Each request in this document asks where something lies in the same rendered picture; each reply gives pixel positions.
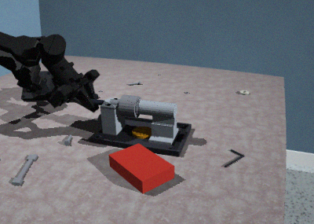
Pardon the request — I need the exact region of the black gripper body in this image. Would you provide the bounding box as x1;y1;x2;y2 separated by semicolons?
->
49;61;100;108

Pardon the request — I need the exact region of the red rectangular block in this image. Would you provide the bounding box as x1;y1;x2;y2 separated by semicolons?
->
109;143;174;193

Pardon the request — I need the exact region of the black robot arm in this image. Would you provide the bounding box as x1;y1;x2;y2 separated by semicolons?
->
0;32;66;94

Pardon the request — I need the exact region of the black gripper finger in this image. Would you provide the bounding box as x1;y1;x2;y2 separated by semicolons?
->
84;81;99;110
67;86;96;112

